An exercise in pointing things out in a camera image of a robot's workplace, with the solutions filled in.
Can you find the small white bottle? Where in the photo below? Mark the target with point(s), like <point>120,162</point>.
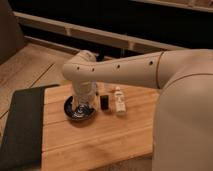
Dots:
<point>119,101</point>

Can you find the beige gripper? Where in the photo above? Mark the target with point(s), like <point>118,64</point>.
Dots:
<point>84,92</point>

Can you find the black ceramic bowl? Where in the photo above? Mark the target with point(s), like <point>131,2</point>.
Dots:
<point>82,112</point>

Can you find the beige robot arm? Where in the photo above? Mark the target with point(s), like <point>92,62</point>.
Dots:
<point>154,70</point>

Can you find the wooden cutting board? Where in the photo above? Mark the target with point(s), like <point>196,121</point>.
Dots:
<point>106,138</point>

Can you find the dark green cloth mat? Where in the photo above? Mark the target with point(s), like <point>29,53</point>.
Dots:
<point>22,139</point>

